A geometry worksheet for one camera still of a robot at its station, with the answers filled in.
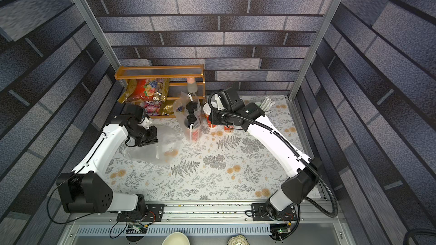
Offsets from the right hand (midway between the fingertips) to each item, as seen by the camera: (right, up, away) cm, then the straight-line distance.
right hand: (208, 116), depth 74 cm
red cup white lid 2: (+10, -8, +21) cm, 25 cm away
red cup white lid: (-2, +3, +17) cm, 17 cm away
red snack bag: (-36, +15, +21) cm, 45 cm away
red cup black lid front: (-8, -7, +10) cm, 15 cm away
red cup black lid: (-11, +6, +17) cm, 21 cm away
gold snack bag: (-29, +3, +34) cm, 44 cm away
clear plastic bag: (-25, -16, +24) cm, 38 cm away
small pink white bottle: (-12, +18, +25) cm, 33 cm away
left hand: (-25, -11, +8) cm, 29 cm away
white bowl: (-12, -48, -9) cm, 50 cm away
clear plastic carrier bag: (-16, +5, +12) cm, 21 cm away
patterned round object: (+13, -50, -7) cm, 52 cm away
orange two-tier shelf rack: (-31, +29, +35) cm, 55 cm away
